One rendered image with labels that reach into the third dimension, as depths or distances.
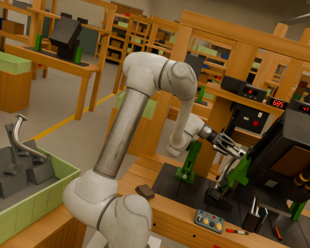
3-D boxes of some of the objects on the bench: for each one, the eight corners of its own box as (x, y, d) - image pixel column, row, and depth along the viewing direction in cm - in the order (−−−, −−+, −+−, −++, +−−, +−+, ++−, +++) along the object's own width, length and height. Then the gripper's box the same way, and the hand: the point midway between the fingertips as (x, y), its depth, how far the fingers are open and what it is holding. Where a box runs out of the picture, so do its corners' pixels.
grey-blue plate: (258, 233, 142) (269, 214, 138) (255, 232, 142) (265, 212, 138) (256, 223, 151) (266, 204, 146) (253, 222, 151) (263, 202, 147)
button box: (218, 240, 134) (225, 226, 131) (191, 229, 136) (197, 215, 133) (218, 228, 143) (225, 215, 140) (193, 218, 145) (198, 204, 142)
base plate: (341, 271, 136) (343, 268, 135) (149, 193, 152) (149, 190, 152) (314, 222, 175) (315, 219, 174) (164, 164, 191) (164, 162, 191)
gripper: (204, 142, 150) (238, 165, 149) (216, 122, 156) (249, 144, 155) (200, 145, 157) (232, 168, 155) (212, 126, 163) (243, 147, 162)
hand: (236, 153), depth 155 cm, fingers closed on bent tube, 3 cm apart
